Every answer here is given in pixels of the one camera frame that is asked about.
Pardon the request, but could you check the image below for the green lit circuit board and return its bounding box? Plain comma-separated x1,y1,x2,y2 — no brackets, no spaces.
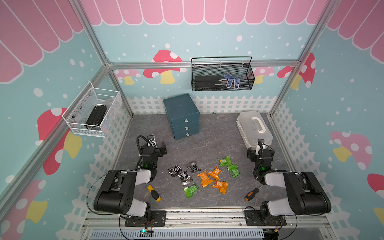
140,229,154,238

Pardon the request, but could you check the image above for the orange black screwdriver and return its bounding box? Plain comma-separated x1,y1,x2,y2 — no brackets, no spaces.
245,185,263,202

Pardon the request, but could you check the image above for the green cookie packet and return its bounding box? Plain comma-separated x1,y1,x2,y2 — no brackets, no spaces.
218,156,232,167
184,184,198,199
227,164,240,178

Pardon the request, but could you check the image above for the green cookie packet right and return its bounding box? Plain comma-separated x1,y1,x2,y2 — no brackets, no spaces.
227,164,240,178

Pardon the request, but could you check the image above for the orange cookie packet top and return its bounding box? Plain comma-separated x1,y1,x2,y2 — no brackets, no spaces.
208,167,223,181

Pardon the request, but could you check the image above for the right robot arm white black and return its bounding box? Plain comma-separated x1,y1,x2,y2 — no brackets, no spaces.
247,140,332,226

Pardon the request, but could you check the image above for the black box in mesh basket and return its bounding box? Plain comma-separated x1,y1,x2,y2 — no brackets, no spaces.
193,76,223,91

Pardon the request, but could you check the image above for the green cookie packet bottom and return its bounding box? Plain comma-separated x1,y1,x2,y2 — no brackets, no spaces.
184,184,198,199

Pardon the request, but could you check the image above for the dark teal drawer cabinet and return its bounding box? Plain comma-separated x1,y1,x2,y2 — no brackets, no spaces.
163,94,200,141

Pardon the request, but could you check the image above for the white wire wall basket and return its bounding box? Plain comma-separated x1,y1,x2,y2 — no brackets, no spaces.
62,82,123,138

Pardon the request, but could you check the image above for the black wire mesh basket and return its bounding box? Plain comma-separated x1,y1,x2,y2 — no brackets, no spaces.
191,56,255,92

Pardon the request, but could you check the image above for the green cookie packet top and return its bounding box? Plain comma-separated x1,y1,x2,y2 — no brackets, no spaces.
218,156,232,167

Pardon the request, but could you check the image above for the yellow black screwdriver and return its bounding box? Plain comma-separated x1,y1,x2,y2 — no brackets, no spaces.
147,185,161,202

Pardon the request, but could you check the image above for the blue white item in basket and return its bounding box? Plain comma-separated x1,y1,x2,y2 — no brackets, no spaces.
219,72,241,90

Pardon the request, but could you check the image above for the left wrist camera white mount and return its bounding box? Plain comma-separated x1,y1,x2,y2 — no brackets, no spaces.
147,135,156,144

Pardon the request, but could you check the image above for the clear plastic storage box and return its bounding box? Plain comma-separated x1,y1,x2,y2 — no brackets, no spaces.
237,111,273,151

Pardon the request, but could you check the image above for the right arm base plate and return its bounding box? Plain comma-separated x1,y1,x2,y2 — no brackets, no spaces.
244,209,287,228

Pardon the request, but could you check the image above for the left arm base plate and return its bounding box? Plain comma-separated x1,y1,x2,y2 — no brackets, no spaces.
125,211,167,227

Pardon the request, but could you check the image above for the orange cookie packet bottom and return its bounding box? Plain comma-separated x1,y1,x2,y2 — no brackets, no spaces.
212,181,229,195

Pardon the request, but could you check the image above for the black device in white basket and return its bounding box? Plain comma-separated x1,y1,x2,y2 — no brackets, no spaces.
85,105,107,130

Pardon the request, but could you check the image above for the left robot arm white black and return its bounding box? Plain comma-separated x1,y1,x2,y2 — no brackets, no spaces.
86,135,167,218

